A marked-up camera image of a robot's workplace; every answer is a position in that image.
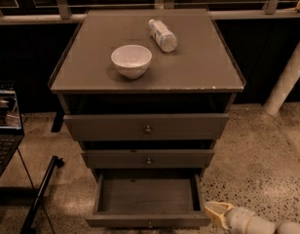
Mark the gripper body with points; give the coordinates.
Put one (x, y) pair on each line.
(238, 218)

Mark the grey drawer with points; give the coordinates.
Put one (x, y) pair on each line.
(146, 126)
(148, 198)
(148, 158)

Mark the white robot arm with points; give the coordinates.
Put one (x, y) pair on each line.
(240, 220)

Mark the dark grey drawer cabinet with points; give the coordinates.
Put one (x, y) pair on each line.
(198, 77)

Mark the white diagonal pipe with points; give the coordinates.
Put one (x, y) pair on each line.
(285, 83)

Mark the white ceramic bowl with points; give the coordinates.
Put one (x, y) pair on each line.
(131, 61)

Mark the clear plastic water bottle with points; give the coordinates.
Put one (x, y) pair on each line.
(165, 39)

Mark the black stand leg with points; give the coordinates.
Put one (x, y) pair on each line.
(55, 162)

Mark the open black laptop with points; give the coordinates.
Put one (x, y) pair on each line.
(11, 126)

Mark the metal window railing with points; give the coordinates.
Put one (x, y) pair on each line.
(62, 4)

